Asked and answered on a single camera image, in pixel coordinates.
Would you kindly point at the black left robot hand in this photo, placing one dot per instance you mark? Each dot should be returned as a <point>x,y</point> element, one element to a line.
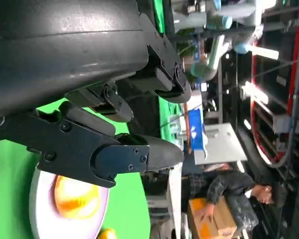
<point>64,49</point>

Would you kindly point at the orange and white bread roll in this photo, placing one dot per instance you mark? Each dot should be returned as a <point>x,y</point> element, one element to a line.
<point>107,234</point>
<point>77,199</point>

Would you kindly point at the green table cloth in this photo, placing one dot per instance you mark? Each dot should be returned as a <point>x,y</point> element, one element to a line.
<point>10,174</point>

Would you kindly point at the blue box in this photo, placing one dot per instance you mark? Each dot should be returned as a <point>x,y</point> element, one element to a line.
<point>196,129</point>

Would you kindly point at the lilac plate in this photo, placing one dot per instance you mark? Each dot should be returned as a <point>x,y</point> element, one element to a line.
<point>40,204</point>

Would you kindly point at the white board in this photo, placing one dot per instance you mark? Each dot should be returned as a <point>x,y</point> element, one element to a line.
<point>221,144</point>

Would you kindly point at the person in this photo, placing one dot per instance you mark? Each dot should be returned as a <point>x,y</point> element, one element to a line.
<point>234,186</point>

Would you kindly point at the brown cardboard box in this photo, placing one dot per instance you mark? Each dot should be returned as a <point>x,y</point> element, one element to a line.
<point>221,221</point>

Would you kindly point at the red curved frame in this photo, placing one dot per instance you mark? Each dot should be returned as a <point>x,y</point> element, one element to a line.
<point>292,74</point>

